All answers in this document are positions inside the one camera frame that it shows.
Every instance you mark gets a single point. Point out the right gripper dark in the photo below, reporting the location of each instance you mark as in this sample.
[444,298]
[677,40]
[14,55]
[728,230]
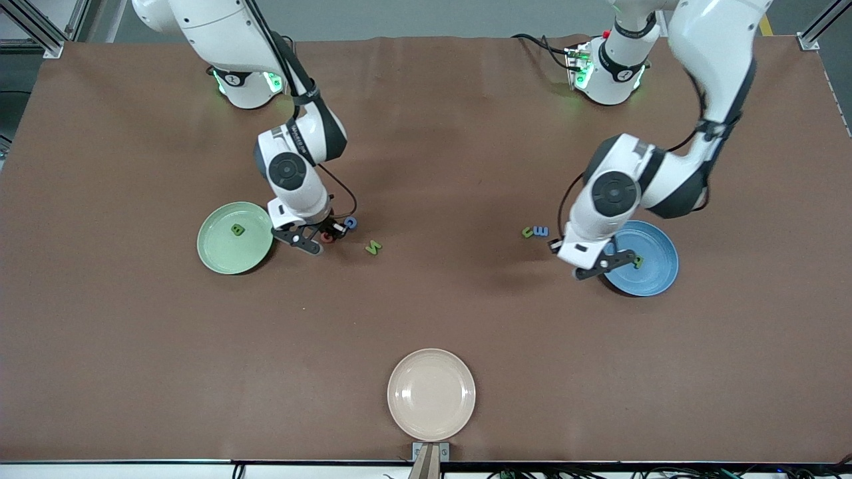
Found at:
[325,227]

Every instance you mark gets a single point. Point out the blue foam letter G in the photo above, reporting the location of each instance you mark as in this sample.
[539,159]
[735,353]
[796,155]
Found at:
[346,223]

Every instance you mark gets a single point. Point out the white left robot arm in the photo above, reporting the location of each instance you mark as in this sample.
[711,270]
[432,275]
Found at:
[712,40]

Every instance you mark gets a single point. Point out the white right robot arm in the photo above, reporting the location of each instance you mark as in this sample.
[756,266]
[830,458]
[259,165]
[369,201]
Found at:
[200,26]

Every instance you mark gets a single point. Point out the blue plate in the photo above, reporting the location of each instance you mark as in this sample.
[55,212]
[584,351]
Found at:
[649,279]

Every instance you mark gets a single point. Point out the light green plate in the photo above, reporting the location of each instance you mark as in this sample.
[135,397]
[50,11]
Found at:
[226,253]

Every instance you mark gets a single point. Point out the brown table mat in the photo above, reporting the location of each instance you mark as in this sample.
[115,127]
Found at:
[426,166]

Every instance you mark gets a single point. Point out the beige plate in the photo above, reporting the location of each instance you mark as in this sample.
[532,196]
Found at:
[431,394]

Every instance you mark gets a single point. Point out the right base connector bracket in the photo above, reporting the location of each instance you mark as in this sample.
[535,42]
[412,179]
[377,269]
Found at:
[274,83]

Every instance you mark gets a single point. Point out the base connector bracket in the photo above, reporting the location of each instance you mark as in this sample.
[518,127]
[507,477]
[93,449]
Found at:
[574,60]
[274,83]

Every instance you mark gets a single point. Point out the left base connector bracket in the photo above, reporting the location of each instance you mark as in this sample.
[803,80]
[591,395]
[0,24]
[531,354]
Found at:
[574,60]

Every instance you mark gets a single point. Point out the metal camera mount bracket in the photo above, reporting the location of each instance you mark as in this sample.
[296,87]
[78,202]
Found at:
[419,452]

